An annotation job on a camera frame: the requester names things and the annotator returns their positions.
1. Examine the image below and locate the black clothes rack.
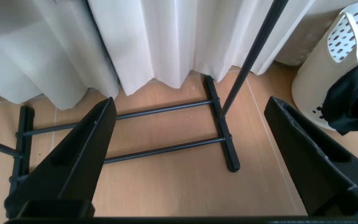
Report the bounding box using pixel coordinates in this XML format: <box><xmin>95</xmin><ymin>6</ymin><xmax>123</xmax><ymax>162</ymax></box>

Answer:
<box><xmin>0</xmin><ymin>0</ymin><xmax>290</xmax><ymax>195</ymax></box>

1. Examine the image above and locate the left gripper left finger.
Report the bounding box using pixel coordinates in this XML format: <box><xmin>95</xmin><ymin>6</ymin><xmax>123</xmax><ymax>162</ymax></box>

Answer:
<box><xmin>4</xmin><ymin>96</ymin><xmax>118</xmax><ymax>220</ymax></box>

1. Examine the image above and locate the white laundry basket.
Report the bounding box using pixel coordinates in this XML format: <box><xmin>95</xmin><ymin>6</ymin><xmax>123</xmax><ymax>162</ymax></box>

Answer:
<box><xmin>291</xmin><ymin>1</ymin><xmax>358</xmax><ymax>131</ymax></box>

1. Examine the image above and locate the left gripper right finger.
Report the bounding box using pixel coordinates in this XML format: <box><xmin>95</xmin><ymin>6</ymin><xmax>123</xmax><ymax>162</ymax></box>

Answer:
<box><xmin>264</xmin><ymin>96</ymin><xmax>358</xmax><ymax>217</ymax></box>

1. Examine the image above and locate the black garment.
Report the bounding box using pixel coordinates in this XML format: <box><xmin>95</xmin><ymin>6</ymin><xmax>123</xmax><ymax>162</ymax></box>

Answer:
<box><xmin>320</xmin><ymin>62</ymin><xmax>358</xmax><ymax>136</ymax></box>

